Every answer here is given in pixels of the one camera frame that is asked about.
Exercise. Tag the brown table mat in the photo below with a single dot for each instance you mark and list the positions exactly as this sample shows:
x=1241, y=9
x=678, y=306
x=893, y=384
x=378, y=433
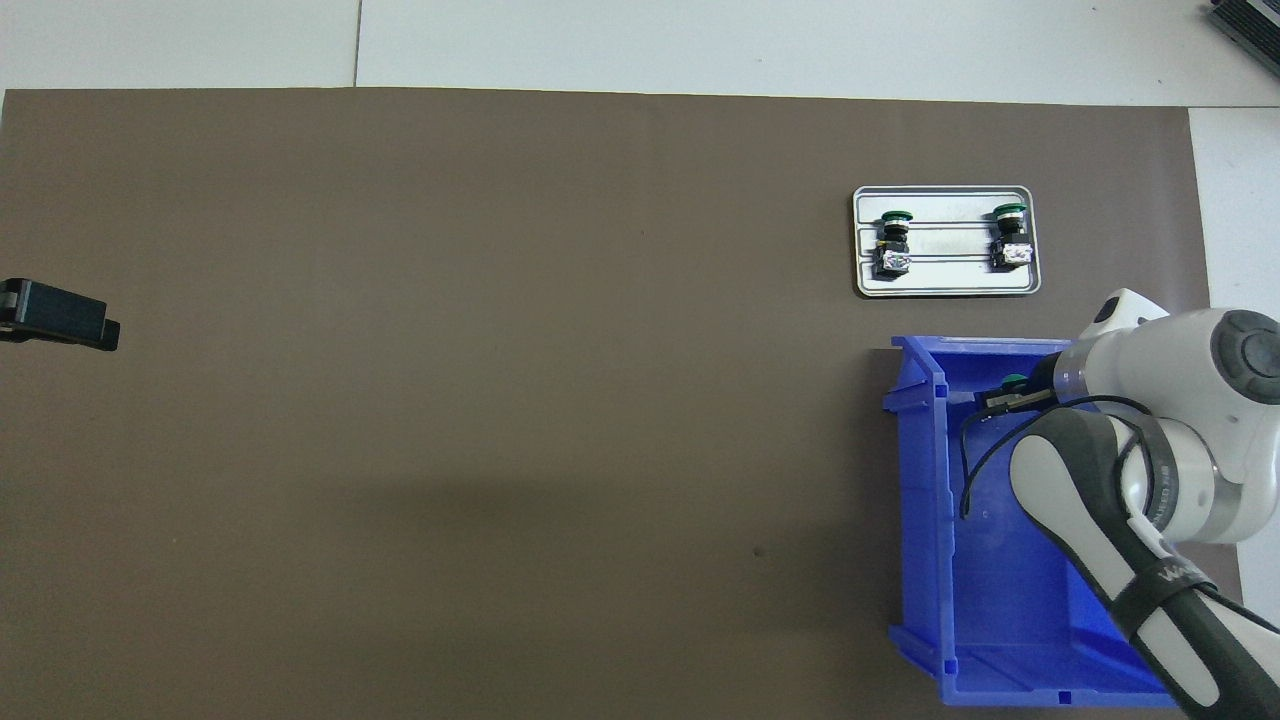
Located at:
x=400, y=250

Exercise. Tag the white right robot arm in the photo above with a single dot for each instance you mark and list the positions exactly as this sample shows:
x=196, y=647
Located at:
x=1170, y=400

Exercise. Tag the green push button switch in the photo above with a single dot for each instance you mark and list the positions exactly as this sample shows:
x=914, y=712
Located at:
x=1010, y=245
x=892, y=245
x=1014, y=381

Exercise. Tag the grey metal tray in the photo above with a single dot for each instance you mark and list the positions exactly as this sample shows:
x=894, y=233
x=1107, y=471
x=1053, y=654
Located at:
x=945, y=280

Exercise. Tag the blue plastic storage bin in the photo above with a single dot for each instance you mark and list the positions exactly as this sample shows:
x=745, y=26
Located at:
x=1000, y=560

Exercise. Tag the grey ribbed device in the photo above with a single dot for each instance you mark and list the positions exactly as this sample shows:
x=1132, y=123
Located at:
x=1250, y=25

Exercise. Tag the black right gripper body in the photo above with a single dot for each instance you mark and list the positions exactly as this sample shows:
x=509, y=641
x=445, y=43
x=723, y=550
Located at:
x=1048, y=382

